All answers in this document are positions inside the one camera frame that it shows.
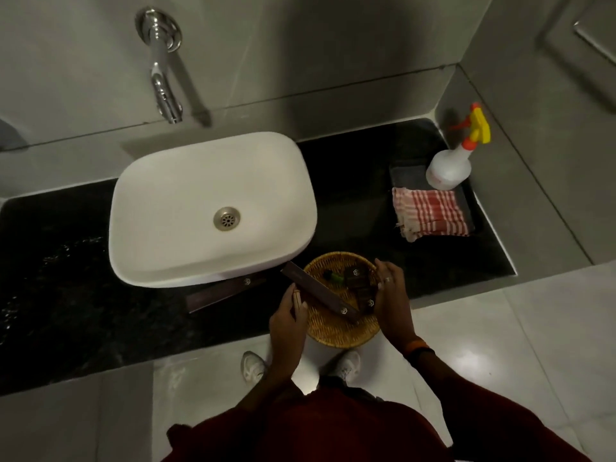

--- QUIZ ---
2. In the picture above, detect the person's left hand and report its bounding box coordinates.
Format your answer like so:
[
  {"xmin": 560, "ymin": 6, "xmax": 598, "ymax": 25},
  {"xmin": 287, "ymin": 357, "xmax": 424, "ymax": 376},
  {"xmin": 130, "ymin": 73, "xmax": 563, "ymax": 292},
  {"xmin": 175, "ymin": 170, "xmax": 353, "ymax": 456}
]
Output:
[{"xmin": 269, "ymin": 283, "xmax": 309, "ymax": 377}]

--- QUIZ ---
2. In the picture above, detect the person's right hand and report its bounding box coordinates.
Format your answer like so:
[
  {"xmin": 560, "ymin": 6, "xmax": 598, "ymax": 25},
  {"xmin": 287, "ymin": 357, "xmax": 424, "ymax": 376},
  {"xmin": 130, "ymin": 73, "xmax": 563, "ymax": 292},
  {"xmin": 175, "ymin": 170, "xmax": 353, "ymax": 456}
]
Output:
[{"xmin": 374, "ymin": 258, "xmax": 419, "ymax": 352}]

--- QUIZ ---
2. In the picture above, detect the round wicker basket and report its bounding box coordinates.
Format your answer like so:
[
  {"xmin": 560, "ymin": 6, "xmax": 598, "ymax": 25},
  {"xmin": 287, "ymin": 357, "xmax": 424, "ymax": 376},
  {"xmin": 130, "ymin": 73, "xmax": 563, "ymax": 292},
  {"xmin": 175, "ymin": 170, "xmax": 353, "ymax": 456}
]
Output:
[{"xmin": 302, "ymin": 251, "xmax": 382, "ymax": 350}]

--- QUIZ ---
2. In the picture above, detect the person's left forearm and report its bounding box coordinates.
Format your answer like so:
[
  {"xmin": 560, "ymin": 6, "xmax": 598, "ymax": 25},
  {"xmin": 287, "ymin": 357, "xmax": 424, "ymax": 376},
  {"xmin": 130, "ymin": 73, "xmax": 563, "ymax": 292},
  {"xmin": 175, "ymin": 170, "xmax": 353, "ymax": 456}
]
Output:
[{"xmin": 235, "ymin": 374, "xmax": 295, "ymax": 415}]

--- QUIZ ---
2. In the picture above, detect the person's right forearm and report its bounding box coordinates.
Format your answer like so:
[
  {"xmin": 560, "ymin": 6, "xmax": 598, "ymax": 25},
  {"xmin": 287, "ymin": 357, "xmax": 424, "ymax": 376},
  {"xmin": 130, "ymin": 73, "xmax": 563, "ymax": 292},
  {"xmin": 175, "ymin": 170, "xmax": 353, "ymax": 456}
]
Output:
[{"xmin": 409, "ymin": 353, "xmax": 455, "ymax": 388}]

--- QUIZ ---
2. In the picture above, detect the long brown box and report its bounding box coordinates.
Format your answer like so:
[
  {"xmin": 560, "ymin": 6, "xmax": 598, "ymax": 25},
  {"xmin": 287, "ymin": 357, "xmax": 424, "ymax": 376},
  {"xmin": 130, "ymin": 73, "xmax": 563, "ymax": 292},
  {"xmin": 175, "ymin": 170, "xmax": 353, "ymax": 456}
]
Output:
[
  {"xmin": 280, "ymin": 261, "xmax": 362, "ymax": 325},
  {"xmin": 185, "ymin": 275, "xmax": 268, "ymax": 314}
]

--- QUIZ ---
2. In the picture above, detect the small dark brown box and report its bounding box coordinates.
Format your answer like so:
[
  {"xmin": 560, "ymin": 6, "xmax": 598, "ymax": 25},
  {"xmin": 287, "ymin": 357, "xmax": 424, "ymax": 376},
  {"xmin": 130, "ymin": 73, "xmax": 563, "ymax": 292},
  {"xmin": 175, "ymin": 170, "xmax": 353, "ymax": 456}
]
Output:
[
  {"xmin": 345, "ymin": 266, "xmax": 372, "ymax": 290},
  {"xmin": 355, "ymin": 285, "xmax": 379, "ymax": 312}
]

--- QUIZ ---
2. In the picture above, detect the red white checked cloth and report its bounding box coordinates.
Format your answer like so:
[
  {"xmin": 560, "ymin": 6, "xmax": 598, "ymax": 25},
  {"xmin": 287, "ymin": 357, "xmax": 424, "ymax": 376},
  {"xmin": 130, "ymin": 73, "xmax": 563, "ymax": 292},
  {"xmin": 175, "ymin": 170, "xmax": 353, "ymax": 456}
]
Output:
[{"xmin": 392, "ymin": 187, "xmax": 470, "ymax": 243}]

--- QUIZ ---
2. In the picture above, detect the white left shoe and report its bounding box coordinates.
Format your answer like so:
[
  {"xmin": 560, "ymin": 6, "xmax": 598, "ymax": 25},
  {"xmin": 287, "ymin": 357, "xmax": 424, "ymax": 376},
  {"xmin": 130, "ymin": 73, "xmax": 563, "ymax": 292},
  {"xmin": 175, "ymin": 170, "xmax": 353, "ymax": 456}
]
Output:
[{"xmin": 240, "ymin": 351, "xmax": 267, "ymax": 383}]

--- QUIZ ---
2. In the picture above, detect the white shoe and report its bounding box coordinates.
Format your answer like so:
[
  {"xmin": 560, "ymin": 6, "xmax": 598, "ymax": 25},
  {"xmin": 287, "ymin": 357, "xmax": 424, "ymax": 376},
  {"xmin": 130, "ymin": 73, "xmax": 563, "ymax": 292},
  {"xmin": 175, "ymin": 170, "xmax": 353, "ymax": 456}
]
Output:
[
  {"xmin": 240, "ymin": 351, "xmax": 267, "ymax": 383},
  {"xmin": 331, "ymin": 349, "xmax": 362, "ymax": 385}
]

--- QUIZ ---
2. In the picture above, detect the white right shoe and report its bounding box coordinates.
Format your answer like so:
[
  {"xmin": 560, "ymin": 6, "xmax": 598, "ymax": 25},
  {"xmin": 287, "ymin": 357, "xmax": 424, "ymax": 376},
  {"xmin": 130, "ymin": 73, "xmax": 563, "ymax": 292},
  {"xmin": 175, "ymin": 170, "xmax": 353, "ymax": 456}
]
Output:
[{"xmin": 331, "ymin": 349, "xmax": 362, "ymax": 385}]

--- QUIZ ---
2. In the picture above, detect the black wristband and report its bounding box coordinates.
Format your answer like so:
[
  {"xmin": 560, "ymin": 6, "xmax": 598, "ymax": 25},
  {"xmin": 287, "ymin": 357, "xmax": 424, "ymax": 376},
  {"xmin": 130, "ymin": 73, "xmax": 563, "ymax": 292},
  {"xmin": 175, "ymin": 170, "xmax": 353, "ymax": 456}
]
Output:
[{"xmin": 406, "ymin": 347, "xmax": 436, "ymax": 369}]

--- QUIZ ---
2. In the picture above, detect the dark rectangular tray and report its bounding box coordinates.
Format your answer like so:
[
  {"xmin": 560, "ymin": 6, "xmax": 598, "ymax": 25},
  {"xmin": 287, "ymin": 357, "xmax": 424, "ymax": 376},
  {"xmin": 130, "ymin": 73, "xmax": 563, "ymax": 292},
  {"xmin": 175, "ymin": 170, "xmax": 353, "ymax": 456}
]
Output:
[{"xmin": 389, "ymin": 158, "xmax": 477, "ymax": 237}]

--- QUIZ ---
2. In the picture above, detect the metal sink drain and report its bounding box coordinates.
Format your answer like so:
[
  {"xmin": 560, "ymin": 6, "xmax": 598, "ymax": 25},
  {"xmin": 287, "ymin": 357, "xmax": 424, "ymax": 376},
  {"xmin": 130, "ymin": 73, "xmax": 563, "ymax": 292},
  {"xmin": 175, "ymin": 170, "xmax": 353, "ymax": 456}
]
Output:
[{"xmin": 213, "ymin": 207, "xmax": 242, "ymax": 232}]

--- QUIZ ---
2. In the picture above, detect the white spray bottle yellow trigger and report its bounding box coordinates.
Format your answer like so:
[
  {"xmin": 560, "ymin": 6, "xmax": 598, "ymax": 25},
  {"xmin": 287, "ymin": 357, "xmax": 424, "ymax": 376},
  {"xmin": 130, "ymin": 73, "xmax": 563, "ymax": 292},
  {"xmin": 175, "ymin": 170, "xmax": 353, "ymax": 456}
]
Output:
[{"xmin": 425, "ymin": 102, "xmax": 492, "ymax": 191}]

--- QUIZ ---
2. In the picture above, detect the dark red garment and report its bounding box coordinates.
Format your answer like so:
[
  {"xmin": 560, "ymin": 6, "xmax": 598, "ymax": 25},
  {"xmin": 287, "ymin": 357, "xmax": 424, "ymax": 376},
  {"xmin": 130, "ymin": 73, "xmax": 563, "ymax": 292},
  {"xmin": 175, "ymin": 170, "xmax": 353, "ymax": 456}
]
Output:
[{"xmin": 161, "ymin": 372, "xmax": 594, "ymax": 462}]

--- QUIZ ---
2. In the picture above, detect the white ceramic sink basin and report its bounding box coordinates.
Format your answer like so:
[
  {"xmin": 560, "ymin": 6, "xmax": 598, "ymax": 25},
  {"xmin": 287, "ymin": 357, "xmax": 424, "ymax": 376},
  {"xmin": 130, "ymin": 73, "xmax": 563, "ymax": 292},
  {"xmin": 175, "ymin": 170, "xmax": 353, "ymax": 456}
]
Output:
[{"xmin": 108, "ymin": 132, "xmax": 318, "ymax": 288}]

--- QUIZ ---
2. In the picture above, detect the metal framed panel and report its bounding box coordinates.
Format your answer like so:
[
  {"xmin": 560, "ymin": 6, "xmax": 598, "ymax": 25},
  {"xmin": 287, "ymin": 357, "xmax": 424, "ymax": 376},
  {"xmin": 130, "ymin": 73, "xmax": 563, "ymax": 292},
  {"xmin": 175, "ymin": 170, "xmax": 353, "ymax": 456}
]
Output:
[{"xmin": 572, "ymin": 0, "xmax": 616, "ymax": 68}]

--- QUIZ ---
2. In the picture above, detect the grey rounded object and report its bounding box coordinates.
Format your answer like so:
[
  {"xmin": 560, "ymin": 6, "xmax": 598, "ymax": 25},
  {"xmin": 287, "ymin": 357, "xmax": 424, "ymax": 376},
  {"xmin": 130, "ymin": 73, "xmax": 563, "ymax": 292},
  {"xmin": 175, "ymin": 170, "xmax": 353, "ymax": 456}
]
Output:
[{"xmin": 0, "ymin": 117, "xmax": 28, "ymax": 152}]

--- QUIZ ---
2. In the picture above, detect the chrome wall faucet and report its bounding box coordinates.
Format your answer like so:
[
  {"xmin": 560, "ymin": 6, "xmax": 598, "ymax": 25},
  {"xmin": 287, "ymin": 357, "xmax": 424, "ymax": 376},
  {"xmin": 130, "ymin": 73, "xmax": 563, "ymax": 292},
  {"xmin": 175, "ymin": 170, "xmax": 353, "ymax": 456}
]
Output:
[{"xmin": 135, "ymin": 7, "xmax": 184, "ymax": 125}]

